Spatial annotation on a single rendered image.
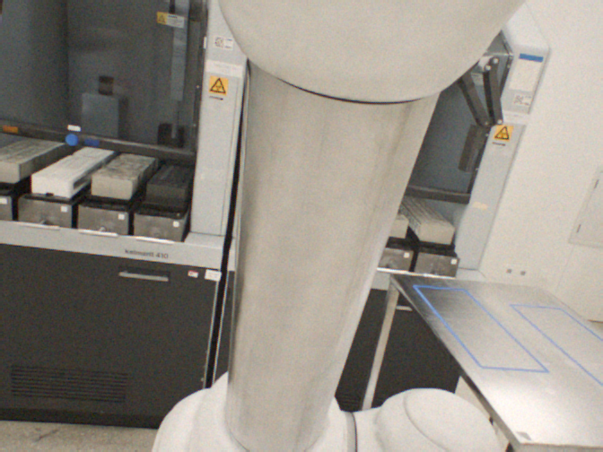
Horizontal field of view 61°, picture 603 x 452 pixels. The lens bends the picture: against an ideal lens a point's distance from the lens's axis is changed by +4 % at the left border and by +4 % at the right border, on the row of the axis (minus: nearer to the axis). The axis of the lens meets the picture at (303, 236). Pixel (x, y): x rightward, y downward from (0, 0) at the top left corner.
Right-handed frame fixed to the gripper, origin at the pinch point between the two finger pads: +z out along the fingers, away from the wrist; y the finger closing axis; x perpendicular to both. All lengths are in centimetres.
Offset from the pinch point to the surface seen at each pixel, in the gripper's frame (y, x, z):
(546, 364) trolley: 37, 7, 38
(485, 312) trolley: 33, 27, 38
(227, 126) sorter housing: -34, 75, 11
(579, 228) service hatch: 160, 185, 54
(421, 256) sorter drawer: 30, 66, 40
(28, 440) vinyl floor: -84, 64, 120
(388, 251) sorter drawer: 19, 66, 40
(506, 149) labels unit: 50, 75, 5
